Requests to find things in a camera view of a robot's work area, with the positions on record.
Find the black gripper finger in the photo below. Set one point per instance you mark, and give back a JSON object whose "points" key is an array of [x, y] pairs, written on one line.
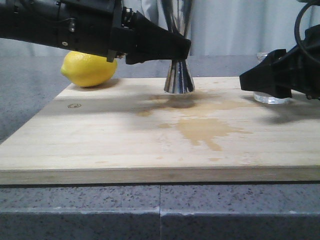
{"points": [[155, 43]]}

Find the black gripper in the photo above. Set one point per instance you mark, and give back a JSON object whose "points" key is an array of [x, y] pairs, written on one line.
{"points": [[88, 26], [301, 73]]}

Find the clear glass beaker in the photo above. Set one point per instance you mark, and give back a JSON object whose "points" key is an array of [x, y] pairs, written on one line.
{"points": [[264, 97]]}

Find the steel cocktail jigger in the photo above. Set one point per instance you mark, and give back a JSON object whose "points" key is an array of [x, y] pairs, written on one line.
{"points": [[177, 15]]}

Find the yellow lemon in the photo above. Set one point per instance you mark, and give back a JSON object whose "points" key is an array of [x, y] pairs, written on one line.
{"points": [[87, 70]]}

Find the grey curtain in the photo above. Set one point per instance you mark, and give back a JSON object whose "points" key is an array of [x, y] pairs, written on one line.
{"points": [[217, 27]]}

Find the light wooden cutting board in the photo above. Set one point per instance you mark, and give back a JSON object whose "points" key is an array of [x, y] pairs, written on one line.
{"points": [[130, 131]]}

